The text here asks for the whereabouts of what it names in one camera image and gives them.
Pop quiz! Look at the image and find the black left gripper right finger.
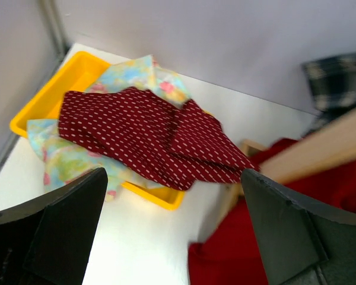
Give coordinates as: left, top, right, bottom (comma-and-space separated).
241, 169, 356, 284

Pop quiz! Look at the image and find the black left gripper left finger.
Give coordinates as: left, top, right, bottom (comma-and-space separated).
0, 167, 108, 284

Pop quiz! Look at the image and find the pastel floral skirt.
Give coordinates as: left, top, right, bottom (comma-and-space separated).
27, 55, 190, 201

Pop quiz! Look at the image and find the red polka dot skirt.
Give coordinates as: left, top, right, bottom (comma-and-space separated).
58, 87, 253, 191

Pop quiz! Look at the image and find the navy white plaid skirt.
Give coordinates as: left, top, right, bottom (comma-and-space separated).
302, 53, 356, 135

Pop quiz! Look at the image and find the wooden clothes rack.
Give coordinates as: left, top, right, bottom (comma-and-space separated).
215, 102, 356, 231

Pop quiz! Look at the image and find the yellow plastic tray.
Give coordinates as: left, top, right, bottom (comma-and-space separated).
9, 51, 185, 210

